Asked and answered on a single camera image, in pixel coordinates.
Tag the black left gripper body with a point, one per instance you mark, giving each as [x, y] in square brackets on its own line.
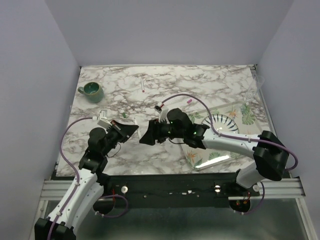
[113, 139]

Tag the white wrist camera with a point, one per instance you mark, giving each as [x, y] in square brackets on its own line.
[162, 110]
[102, 119]

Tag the green ceramic mug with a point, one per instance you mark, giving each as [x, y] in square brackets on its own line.
[92, 91]

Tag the leaf pattern glass tray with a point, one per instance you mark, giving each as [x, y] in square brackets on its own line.
[250, 121]

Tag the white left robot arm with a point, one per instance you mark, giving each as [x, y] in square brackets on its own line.
[88, 185]

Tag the aluminium frame rail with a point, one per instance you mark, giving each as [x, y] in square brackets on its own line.
[287, 188]

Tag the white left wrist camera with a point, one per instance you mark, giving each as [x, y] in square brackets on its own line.
[102, 119]

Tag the black mounting base bar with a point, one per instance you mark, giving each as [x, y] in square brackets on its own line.
[171, 191]

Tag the pink tipped white pen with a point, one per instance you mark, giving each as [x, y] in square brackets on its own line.
[142, 85]

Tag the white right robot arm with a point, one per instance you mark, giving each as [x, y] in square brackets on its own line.
[269, 154]

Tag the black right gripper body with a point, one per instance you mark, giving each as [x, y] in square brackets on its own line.
[166, 131]

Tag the striped white blue plate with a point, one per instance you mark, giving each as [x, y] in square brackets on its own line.
[223, 123]

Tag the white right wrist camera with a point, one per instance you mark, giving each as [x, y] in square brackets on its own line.
[162, 110]

